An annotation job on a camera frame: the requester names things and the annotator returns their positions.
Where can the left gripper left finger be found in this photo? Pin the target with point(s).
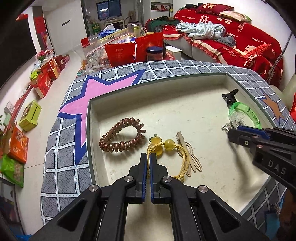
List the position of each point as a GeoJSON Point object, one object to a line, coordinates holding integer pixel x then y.
{"type": "Point", "coordinates": [137, 192]}

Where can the orange snack box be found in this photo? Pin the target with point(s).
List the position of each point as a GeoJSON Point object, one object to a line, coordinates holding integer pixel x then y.
{"type": "Point", "coordinates": [18, 146]}

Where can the light blue crumpled blanket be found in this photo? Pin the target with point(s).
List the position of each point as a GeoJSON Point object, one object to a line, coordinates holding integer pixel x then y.
{"type": "Point", "coordinates": [206, 31]}

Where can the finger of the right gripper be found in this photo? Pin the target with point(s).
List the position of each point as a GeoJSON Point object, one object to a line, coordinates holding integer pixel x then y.
{"type": "Point", "coordinates": [255, 131]}
{"type": "Point", "coordinates": [242, 138]}

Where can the silver rhinestone hair clip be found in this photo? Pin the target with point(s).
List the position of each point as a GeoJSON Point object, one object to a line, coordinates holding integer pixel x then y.
{"type": "Point", "coordinates": [234, 122]}

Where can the red covered sofa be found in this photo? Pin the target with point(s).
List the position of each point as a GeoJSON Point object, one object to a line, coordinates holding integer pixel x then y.
{"type": "Point", "coordinates": [255, 49]}

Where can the black claw hair clip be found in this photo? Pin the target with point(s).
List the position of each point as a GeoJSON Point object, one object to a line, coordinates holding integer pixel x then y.
{"type": "Point", "coordinates": [230, 97]}

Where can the red gift box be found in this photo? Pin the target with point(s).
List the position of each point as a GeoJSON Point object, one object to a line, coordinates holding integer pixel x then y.
{"type": "Point", "coordinates": [43, 85]}

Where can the red gift bag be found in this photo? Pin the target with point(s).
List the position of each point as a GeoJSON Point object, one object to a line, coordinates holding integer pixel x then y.
{"type": "Point", "coordinates": [126, 53]}

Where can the beige bow hair clip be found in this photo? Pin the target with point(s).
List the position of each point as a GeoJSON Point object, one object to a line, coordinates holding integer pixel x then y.
{"type": "Point", "coordinates": [194, 164]}

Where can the green translucent bangle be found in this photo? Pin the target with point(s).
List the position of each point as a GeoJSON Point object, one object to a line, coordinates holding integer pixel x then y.
{"type": "Point", "coordinates": [243, 108]}

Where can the beige armchair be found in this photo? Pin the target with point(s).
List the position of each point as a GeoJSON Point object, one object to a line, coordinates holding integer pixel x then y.
{"type": "Point", "coordinates": [287, 95]}

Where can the yellow green gift box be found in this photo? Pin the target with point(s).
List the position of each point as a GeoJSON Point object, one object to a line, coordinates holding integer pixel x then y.
{"type": "Point", "coordinates": [29, 119]}

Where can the red embroidered cushion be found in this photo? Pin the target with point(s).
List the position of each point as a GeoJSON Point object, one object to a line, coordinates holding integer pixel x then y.
{"type": "Point", "coordinates": [293, 109]}

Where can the black selfie stick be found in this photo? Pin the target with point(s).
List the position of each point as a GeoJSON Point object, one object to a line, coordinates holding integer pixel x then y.
{"type": "Point", "coordinates": [281, 53]}

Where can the green snack bag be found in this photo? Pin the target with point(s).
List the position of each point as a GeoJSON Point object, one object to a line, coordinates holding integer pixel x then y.
{"type": "Point", "coordinates": [12, 170]}

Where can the grey checked star tablecloth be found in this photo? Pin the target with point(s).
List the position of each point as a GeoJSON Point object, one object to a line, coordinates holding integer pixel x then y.
{"type": "Point", "coordinates": [66, 170]}

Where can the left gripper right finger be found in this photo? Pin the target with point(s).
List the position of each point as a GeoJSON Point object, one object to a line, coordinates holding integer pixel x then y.
{"type": "Point", "coordinates": [159, 194]}

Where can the white small stool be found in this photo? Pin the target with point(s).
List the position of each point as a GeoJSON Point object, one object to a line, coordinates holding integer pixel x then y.
{"type": "Point", "coordinates": [175, 52]}

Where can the red pillow on sofa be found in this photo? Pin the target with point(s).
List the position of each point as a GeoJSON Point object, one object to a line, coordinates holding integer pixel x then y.
{"type": "Point", "coordinates": [215, 9]}

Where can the blue lidded jar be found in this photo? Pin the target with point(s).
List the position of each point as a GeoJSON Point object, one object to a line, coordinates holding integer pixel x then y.
{"type": "Point", "coordinates": [154, 53]}

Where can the black television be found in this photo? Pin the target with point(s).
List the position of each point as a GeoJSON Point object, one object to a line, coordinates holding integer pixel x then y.
{"type": "Point", "coordinates": [16, 49]}

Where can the white dining table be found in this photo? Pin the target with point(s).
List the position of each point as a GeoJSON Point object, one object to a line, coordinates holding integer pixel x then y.
{"type": "Point", "coordinates": [116, 22]}

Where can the cream jewelry tray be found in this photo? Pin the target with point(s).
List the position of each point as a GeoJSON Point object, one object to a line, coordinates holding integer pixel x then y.
{"type": "Point", "coordinates": [192, 105]}

